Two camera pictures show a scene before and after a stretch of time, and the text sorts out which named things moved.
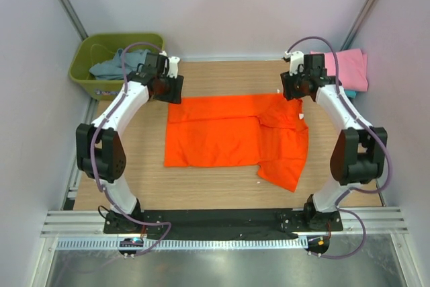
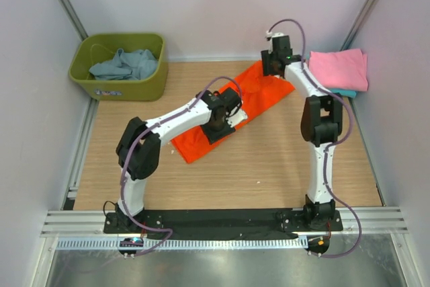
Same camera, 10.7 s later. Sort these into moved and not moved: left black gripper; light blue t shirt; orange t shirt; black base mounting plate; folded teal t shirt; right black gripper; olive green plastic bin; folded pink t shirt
Moved: left black gripper; right black gripper; orange t shirt
Not moved: folded teal t shirt; light blue t shirt; olive green plastic bin; folded pink t shirt; black base mounting plate
